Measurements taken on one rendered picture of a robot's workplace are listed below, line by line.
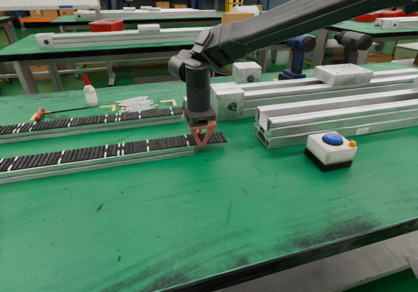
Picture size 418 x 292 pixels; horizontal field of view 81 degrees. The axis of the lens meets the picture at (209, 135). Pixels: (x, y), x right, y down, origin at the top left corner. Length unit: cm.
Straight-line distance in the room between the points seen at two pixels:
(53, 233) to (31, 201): 12
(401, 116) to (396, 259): 64
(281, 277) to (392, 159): 59
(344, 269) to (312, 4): 98
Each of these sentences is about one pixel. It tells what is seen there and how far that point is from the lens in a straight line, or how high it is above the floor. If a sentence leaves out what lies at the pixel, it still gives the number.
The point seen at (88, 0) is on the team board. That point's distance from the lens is 336.
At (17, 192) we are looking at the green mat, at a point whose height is 78.
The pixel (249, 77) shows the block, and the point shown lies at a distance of 106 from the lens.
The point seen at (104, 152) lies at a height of 81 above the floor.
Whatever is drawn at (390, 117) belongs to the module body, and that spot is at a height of 83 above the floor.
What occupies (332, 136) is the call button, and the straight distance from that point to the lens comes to 65.
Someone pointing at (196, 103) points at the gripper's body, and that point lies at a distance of 57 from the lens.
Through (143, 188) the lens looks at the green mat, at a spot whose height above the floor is 78.
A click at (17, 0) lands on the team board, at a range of 352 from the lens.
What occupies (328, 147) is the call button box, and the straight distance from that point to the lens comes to 63.
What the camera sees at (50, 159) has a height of 81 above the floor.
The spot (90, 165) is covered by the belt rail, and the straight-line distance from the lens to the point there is 66.
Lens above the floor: 116
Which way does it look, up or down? 31 degrees down
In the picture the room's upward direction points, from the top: straight up
